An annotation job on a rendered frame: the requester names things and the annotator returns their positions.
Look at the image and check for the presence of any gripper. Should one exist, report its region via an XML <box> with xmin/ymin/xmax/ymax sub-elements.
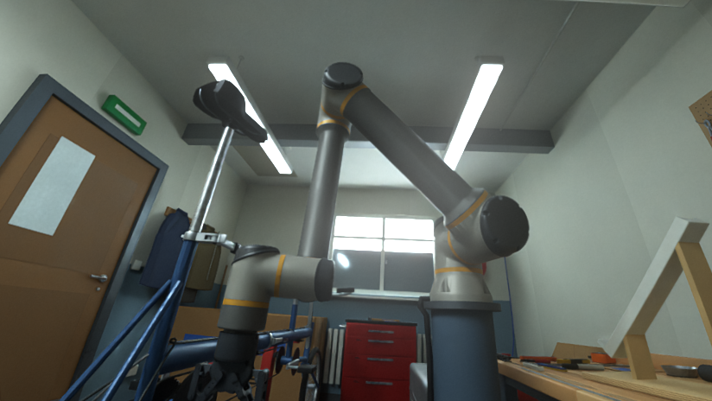
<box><xmin>190</xmin><ymin>328</ymin><xmax>264</xmax><ymax>401</ymax></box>

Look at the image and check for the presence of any silver quick release clamp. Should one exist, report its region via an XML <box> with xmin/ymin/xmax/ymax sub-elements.
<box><xmin>181</xmin><ymin>229</ymin><xmax>241</xmax><ymax>252</ymax></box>

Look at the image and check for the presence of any silver seatpost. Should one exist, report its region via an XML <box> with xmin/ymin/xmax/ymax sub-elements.
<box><xmin>189</xmin><ymin>126</ymin><xmax>236</xmax><ymax>235</ymax></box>

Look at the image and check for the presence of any black bicycle saddle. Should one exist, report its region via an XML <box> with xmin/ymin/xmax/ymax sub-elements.
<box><xmin>192</xmin><ymin>79</ymin><xmax>270</xmax><ymax>144</ymax></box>

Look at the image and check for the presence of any white radiator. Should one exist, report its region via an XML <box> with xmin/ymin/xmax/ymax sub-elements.
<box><xmin>323</xmin><ymin>327</ymin><xmax>347</xmax><ymax>386</ymax></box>

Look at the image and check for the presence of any dark blue hanging coat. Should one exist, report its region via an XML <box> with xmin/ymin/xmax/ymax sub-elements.
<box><xmin>139</xmin><ymin>207</ymin><xmax>191</xmax><ymax>290</ymax></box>

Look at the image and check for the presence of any red drawer cabinet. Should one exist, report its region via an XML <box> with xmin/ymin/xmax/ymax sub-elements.
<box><xmin>340</xmin><ymin>318</ymin><xmax>419</xmax><ymax>401</ymax></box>

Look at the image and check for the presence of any window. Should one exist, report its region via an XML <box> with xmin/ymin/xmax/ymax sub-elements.
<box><xmin>331</xmin><ymin>215</ymin><xmax>436</xmax><ymax>297</ymax></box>

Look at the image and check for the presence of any long ceiling light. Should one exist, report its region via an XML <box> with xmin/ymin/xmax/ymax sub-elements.
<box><xmin>207</xmin><ymin>55</ymin><xmax>295</xmax><ymax>177</ymax></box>
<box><xmin>442</xmin><ymin>55</ymin><xmax>505</xmax><ymax>173</ymax></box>

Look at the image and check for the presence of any green exit sign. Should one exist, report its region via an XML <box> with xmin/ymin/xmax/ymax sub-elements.
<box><xmin>101</xmin><ymin>93</ymin><xmax>149</xmax><ymax>137</ymax></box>

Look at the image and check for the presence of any wooden angled stand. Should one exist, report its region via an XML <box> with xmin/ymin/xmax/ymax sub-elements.
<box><xmin>597</xmin><ymin>216</ymin><xmax>712</xmax><ymax>382</ymax></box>

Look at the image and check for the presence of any grey metal bowl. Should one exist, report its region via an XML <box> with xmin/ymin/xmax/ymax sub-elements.
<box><xmin>661</xmin><ymin>364</ymin><xmax>700</xmax><ymax>380</ymax></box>

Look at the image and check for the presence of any wooden pegboard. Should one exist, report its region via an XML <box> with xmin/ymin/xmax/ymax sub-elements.
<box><xmin>688</xmin><ymin>90</ymin><xmax>712</xmax><ymax>150</ymax></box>

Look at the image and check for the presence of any blue folding bicycle frame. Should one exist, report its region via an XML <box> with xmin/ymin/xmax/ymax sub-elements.
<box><xmin>58</xmin><ymin>210</ymin><xmax>316</xmax><ymax>401</ymax></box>

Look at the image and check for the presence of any brown door with grey frame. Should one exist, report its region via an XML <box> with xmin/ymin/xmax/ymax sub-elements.
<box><xmin>0</xmin><ymin>74</ymin><xmax>169</xmax><ymax>401</ymax></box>

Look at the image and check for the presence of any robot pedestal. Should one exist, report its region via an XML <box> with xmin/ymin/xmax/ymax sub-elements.
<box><xmin>417</xmin><ymin>296</ymin><xmax>502</xmax><ymax>401</ymax></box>

